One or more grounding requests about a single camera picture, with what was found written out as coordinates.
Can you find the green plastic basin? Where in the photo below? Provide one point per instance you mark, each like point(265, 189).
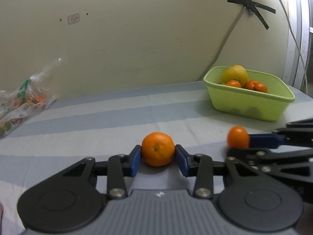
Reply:
point(248, 103)

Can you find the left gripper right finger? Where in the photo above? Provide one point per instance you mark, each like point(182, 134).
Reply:
point(237, 198)

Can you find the black tape cross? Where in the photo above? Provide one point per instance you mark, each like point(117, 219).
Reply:
point(252, 7)

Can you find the large yellow grapefruit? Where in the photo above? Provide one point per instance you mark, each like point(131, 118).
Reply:
point(235, 72)

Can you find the clear plastic snack bag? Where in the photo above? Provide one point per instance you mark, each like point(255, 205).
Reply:
point(29, 100)

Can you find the striped blue bed sheet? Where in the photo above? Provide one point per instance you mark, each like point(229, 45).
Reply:
point(113, 123)

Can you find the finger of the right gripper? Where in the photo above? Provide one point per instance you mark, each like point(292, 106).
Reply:
point(248, 154)
point(270, 141)

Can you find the orange tangerine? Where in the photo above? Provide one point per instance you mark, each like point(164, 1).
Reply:
point(233, 83)
point(238, 138)
point(250, 85)
point(260, 87)
point(157, 149)

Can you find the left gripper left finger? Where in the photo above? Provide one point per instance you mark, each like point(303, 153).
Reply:
point(76, 196)

